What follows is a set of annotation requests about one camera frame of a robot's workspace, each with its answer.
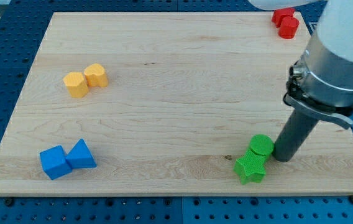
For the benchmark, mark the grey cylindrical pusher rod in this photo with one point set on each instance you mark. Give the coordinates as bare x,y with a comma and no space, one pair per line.
292,136

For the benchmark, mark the green circle block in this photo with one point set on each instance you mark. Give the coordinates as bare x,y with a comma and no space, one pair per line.
261,145

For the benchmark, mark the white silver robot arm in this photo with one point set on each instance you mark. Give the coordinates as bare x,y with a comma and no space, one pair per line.
320,83

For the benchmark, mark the green star block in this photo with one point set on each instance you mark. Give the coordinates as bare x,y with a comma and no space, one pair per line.
250,167

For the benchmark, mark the red heart block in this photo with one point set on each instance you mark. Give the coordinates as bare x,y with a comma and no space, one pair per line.
288,27

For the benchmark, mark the red block behind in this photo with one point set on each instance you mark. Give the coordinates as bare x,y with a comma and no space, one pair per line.
280,14

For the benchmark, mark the wooden board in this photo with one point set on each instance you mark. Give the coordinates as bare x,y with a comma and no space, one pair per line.
186,93

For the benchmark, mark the yellow heart block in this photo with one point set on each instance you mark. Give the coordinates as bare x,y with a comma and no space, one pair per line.
96,75

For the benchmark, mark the blue triangle block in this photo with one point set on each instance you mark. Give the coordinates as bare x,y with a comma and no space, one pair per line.
80,156

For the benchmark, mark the yellow hexagon block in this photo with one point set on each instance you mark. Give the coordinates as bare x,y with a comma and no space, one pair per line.
76,84

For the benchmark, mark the blue cube block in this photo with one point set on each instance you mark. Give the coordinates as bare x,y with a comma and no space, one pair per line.
54,163

